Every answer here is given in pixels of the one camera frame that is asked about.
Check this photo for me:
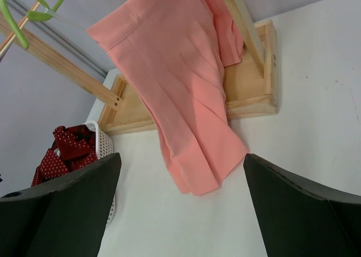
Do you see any wooden clothes rack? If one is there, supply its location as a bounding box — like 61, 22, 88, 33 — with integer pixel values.
1, 0, 278, 134

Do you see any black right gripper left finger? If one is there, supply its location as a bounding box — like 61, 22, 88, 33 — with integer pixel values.
1, 153, 121, 256

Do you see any pink pleated skirt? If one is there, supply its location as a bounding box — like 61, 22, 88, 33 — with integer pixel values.
87, 0, 247, 195

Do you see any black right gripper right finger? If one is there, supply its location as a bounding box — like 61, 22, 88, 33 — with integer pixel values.
243, 154, 360, 256

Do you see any white plastic basket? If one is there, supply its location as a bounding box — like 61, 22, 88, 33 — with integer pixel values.
84, 120, 116, 228

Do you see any red polka dot skirt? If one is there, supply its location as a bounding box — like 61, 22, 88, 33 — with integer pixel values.
31, 125, 98, 186

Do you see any green hanger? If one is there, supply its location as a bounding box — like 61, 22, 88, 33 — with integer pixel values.
9, 0, 65, 43

